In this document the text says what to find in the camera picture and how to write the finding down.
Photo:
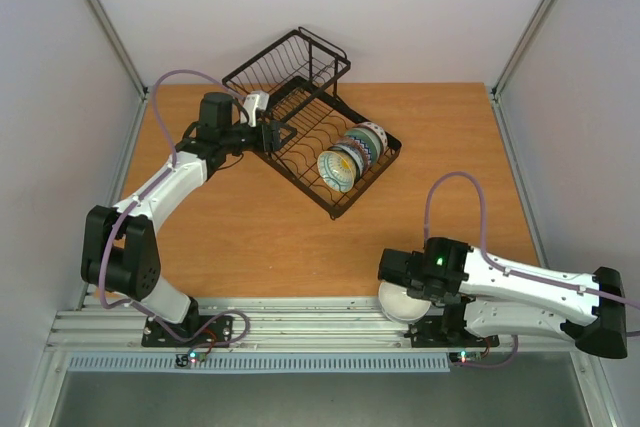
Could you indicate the aluminium rail frame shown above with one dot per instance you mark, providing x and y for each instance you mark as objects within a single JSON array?
[{"x": 285, "y": 324}]

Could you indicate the black wire dish rack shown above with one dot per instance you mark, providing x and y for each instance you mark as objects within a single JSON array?
[{"x": 300, "y": 71}]

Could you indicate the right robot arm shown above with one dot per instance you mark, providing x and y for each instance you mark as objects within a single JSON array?
[{"x": 451, "y": 294}]

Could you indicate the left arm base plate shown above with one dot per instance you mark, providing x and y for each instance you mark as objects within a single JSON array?
[{"x": 200, "y": 332}]

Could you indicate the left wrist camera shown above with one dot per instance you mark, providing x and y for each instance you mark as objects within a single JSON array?
[{"x": 254, "y": 104}]

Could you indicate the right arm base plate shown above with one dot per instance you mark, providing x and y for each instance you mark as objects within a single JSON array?
[{"x": 442, "y": 332}]

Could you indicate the blue floral bowl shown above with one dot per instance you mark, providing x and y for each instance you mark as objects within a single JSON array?
[{"x": 354, "y": 155}]

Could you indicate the yellow patterned bowl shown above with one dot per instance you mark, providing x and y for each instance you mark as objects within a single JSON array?
[{"x": 337, "y": 170}]

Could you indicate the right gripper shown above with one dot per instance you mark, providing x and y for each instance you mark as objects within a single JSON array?
[{"x": 392, "y": 266}]

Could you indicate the red geometric small bowl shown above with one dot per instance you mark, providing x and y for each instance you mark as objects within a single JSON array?
[{"x": 355, "y": 146}]

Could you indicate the celadon green bowl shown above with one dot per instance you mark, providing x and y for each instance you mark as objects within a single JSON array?
[{"x": 367, "y": 141}]

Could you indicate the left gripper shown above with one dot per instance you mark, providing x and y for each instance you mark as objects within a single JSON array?
[{"x": 274, "y": 142}]

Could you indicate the blue slotted cable duct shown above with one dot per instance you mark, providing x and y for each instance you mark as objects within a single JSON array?
[{"x": 260, "y": 363}]

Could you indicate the plain white bowl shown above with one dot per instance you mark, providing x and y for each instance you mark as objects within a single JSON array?
[{"x": 397, "y": 306}]

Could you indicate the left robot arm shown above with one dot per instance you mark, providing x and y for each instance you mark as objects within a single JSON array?
[{"x": 120, "y": 252}]

